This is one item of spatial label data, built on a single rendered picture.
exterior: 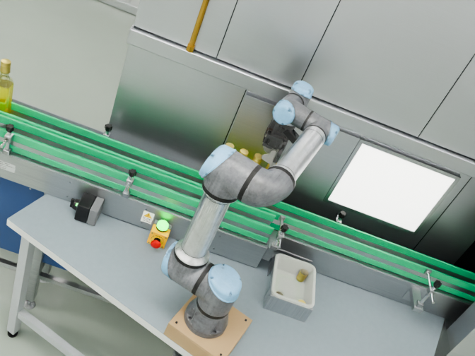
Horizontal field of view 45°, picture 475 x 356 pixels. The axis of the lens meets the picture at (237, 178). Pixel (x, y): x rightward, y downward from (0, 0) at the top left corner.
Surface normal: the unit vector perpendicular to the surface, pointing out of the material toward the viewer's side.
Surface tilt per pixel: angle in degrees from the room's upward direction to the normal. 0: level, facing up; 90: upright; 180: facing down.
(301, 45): 90
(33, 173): 90
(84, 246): 0
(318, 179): 90
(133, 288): 0
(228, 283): 7
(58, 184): 90
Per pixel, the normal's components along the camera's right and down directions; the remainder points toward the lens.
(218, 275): 0.44, -0.65
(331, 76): -0.14, 0.60
